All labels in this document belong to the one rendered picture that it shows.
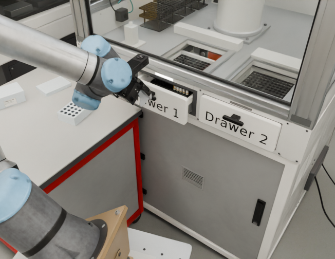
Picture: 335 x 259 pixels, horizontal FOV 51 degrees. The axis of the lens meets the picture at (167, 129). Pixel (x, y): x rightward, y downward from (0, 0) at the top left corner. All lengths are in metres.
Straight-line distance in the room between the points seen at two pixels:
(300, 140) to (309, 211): 1.06
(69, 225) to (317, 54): 0.74
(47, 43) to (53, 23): 1.15
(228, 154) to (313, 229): 0.90
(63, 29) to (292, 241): 1.64
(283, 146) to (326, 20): 0.43
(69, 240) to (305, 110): 0.74
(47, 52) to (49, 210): 0.33
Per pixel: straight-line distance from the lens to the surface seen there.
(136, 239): 1.02
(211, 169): 1.46
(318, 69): 1.04
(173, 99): 1.24
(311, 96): 1.08
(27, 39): 0.79
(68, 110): 1.43
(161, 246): 1.00
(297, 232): 2.08
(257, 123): 1.17
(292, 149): 1.20
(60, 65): 0.80
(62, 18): 1.98
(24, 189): 0.73
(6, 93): 1.58
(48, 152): 1.31
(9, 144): 1.39
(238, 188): 1.45
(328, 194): 2.32
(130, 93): 1.12
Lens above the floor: 1.61
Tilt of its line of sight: 39 degrees down
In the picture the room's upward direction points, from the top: straight up
